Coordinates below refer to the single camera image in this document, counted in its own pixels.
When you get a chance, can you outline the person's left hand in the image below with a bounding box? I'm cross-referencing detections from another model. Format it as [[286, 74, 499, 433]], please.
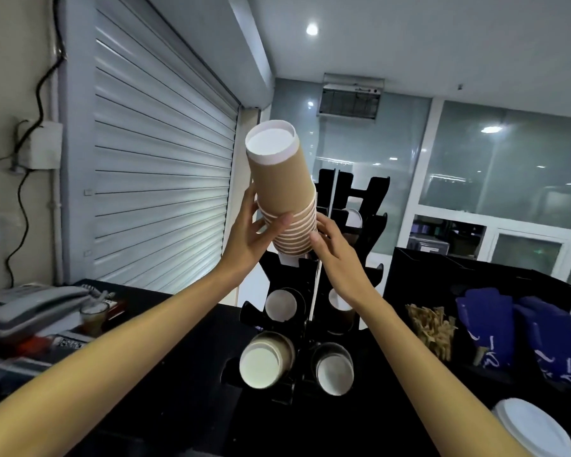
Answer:
[[217, 183, 294, 281]]

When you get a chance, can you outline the person's right hand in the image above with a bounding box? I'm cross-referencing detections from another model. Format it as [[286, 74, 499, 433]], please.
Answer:
[[309, 213, 377, 308]]

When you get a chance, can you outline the stack of brown paper cups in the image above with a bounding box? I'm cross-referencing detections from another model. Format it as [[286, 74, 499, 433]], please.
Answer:
[[245, 120, 319, 258]]

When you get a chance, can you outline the person's right forearm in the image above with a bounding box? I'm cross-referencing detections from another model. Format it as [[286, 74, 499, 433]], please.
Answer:
[[357, 290, 531, 457]]

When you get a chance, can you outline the person's left forearm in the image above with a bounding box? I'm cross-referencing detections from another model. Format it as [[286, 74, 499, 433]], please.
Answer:
[[0, 267, 236, 457]]

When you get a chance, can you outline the small paper cup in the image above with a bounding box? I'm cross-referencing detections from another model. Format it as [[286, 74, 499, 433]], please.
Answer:
[[265, 288, 299, 323]]

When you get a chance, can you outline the black cup dispenser rack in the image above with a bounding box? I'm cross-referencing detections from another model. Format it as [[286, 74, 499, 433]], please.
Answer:
[[220, 168, 391, 408]]

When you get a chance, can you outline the black organiser box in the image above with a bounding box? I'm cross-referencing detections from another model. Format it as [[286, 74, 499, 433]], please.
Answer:
[[382, 247, 571, 405]]

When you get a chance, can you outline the dark paper cup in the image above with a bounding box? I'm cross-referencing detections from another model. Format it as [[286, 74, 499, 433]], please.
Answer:
[[313, 342, 356, 397]]

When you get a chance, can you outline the large brown paper cup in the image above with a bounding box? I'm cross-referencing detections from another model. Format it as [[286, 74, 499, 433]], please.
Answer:
[[239, 330, 296, 391]]

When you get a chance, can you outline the white roller shutter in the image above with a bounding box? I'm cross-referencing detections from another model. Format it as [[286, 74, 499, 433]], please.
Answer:
[[91, 4, 241, 295]]

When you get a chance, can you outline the bunch of brown sachets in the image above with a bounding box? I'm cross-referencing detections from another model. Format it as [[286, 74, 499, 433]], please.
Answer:
[[405, 303, 458, 362]]

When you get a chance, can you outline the blue paper packet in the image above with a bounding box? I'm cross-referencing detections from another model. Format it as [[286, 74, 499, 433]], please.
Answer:
[[513, 296, 571, 385], [456, 287, 515, 368]]

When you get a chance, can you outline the white framed glass partition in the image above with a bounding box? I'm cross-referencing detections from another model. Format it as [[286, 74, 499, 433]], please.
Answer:
[[396, 97, 571, 291]]

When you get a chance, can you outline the glass of brown drink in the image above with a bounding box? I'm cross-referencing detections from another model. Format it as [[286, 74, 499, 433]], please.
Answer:
[[79, 301, 110, 337]]

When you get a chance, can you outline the grey desk telephone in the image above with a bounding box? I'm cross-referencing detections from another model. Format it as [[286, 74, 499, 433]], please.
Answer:
[[0, 282, 95, 344]]

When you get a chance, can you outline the stack of white cup lids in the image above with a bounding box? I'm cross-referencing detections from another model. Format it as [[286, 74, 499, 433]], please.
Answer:
[[491, 398, 571, 457]]

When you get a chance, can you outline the wall air curtain unit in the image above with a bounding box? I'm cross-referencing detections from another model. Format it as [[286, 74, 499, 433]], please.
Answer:
[[317, 73, 385, 121]]

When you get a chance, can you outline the white wall junction box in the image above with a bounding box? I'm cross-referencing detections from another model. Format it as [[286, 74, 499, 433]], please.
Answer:
[[17, 120, 63, 171]]

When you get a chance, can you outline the black wall cable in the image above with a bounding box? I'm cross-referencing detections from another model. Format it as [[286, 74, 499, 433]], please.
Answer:
[[0, 0, 68, 288]]

